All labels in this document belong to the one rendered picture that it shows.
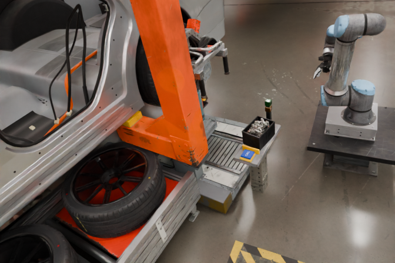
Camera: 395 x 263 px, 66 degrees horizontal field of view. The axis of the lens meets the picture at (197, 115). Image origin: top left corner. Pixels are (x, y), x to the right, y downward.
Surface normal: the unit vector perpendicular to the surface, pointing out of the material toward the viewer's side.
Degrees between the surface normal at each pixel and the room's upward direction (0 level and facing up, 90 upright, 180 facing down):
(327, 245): 0
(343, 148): 0
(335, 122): 1
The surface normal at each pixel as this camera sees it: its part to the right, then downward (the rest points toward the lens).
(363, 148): -0.17, -0.79
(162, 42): -0.53, 0.58
